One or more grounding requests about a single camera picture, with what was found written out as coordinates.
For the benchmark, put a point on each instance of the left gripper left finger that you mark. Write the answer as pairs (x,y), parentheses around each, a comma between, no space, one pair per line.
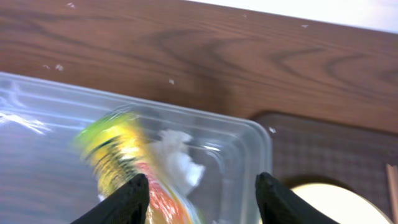
(127,205)

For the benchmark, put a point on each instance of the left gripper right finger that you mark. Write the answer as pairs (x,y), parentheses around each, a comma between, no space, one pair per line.
(279,205)

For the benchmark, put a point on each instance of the green yellow snack wrapper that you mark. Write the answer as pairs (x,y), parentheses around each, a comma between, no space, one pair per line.
(114,147)

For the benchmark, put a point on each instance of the white tissue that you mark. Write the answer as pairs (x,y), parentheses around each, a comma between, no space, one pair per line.
(173,154)

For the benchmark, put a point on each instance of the dark brown serving tray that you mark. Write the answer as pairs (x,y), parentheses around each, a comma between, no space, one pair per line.
(311,150)

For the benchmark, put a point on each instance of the yellow plate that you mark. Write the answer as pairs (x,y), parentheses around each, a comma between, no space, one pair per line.
(341,205)

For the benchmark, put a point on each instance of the clear plastic bin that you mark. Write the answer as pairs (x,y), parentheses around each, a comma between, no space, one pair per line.
(43,179)

